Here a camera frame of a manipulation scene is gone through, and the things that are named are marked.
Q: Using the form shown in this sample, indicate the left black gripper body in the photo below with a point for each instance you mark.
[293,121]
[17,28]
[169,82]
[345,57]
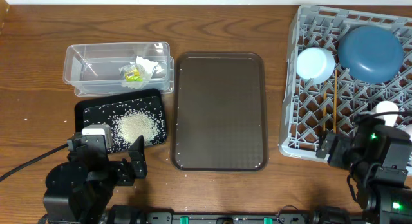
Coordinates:
[116,174]

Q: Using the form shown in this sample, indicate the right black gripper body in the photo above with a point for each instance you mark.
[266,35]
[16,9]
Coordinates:
[344,150]

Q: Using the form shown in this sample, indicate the white cup with pink inside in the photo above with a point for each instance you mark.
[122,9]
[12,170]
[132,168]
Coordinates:
[408,130]

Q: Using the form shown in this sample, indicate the white cup with green inside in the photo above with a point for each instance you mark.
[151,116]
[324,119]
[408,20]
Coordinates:
[384,107]

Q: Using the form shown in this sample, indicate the green yellow snack wrapper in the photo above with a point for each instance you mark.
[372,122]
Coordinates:
[130,73]

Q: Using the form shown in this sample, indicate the white tissue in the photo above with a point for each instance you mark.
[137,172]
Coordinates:
[148,69]

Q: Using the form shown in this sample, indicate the dark blue plate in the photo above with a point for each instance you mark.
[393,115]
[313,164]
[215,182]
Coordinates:
[372,54]

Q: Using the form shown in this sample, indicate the light blue small bowl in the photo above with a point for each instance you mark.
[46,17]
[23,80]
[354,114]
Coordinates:
[315,64]

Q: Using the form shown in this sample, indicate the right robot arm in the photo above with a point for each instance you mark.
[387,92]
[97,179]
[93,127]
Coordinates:
[383,196]

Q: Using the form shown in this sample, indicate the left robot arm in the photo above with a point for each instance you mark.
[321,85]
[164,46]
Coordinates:
[79,190]

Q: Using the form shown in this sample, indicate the grey dishwasher rack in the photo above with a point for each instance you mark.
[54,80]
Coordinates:
[302,107]

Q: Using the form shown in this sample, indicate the pile of rice grains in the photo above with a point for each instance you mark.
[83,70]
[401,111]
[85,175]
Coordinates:
[128,127]

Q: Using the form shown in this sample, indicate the black plastic bin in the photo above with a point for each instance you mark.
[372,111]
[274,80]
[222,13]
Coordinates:
[100,110]

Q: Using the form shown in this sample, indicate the clear plastic bin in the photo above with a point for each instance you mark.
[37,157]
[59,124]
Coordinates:
[93,69]

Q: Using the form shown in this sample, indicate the dark brown serving tray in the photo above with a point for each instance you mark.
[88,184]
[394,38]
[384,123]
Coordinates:
[220,118]

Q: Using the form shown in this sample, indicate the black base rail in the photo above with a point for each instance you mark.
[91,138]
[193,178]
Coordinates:
[287,215]

